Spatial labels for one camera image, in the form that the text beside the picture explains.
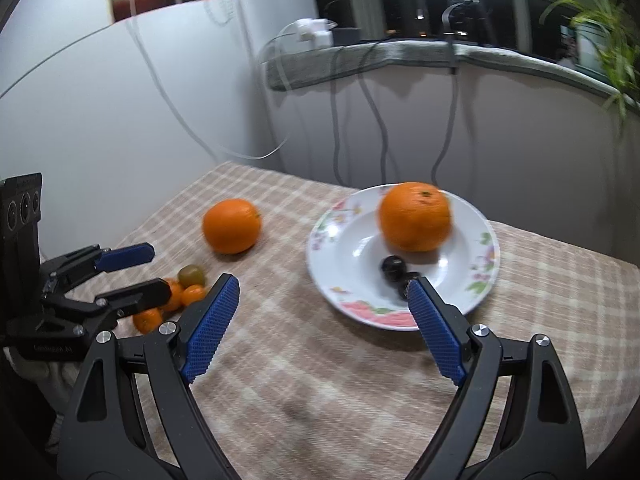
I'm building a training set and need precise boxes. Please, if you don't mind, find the small mandarin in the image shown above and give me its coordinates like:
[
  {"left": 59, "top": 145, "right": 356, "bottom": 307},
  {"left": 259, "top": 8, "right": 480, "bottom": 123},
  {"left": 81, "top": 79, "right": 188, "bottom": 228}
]
[
  {"left": 132, "top": 308, "right": 164, "bottom": 335},
  {"left": 181, "top": 284, "right": 207, "bottom": 307},
  {"left": 162, "top": 278, "right": 183, "bottom": 313}
]

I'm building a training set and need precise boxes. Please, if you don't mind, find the green tomato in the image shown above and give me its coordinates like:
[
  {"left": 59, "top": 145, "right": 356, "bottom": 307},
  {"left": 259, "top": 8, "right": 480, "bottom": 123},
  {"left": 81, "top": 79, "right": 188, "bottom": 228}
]
[{"left": 178, "top": 264, "right": 206, "bottom": 288}]

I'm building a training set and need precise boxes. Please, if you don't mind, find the large orange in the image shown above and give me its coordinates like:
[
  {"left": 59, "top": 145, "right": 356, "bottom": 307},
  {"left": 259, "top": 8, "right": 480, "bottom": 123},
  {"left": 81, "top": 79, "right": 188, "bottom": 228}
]
[
  {"left": 378, "top": 182, "right": 452, "bottom": 252},
  {"left": 202, "top": 198, "right": 262, "bottom": 255}
]

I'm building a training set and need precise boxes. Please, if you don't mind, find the dark plum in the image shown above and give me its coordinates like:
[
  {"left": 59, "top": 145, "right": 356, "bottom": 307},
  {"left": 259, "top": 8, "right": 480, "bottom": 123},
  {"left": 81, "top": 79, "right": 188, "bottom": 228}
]
[
  {"left": 381, "top": 255, "right": 408, "bottom": 284},
  {"left": 397, "top": 271, "right": 421, "bottom": 302}
]

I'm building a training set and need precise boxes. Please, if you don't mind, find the white gloved hand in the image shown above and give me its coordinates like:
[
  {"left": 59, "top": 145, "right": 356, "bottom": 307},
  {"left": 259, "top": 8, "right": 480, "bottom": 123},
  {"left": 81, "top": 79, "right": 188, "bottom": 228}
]
[{"left": 3, "top": 348, "right": 80, "bottom": 414}]

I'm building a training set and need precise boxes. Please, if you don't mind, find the white floral plate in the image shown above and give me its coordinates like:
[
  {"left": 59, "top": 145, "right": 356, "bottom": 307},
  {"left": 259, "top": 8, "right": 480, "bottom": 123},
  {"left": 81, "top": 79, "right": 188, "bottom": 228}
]
[{"left": 306, "top": 184, "right": 500, "bottom": 332}]

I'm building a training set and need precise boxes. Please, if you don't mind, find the green grey sill cloth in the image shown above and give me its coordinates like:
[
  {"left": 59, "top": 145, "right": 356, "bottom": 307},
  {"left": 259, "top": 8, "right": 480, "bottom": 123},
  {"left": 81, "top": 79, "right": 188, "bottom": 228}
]
[{"left": 265, "top": 40, "right": 616, "bottom": 98}]

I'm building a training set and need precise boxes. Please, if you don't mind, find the white power adapter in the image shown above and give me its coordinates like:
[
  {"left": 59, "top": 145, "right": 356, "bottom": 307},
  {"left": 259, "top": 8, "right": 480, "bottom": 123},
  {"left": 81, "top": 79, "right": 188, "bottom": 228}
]
[{"left": 294, "top": 18, "right": 336, "bottom": 49}]

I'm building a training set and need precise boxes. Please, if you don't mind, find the potted spider plant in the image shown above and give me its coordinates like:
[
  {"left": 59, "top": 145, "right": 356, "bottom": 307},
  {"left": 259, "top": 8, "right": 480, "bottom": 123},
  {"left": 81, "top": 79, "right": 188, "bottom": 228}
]
[{"left": 538, "top": 0, "right": 639, "bottom": 129}]

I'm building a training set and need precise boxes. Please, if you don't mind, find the white charger cable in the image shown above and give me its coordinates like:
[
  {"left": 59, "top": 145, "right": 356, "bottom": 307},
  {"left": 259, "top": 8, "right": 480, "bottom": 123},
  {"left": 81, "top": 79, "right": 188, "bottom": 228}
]
[{"left": 119, "top": 16, "right": 312, "bottom": 162}]

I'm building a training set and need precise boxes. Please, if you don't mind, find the black cable left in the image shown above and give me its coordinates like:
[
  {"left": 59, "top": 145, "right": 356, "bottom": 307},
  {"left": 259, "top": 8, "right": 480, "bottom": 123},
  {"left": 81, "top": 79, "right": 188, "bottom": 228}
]
[{"left": 328, "top": 46, "right": 350, "bottom": 187}]

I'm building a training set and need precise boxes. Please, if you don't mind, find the black cable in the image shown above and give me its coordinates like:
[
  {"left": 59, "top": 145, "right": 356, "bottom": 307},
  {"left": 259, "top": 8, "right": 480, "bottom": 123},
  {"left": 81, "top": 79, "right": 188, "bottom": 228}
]
[
  {"left": 328, "top": 46, "right": 350, "bottom": 187},
  {"left": 357, "top": 41, "right": 402, "bottom": 186},
  {"left": 430, "top": 44, "right": 461, "bottom": 187}
]

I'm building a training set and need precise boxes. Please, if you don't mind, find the black cable middle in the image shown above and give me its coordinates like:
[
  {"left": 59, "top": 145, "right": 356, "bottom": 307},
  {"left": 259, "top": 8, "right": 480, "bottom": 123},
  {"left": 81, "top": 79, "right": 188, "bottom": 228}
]
[{"left": 357, "top": 41, "right": 402, "bottom": 186}]

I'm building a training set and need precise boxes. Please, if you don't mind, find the black cable right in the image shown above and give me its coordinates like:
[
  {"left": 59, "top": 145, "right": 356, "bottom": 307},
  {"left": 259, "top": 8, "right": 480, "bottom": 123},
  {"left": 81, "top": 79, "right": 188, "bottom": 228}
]
[{"left": 430, "top": 44, "right": 461, "bottom": 187}]

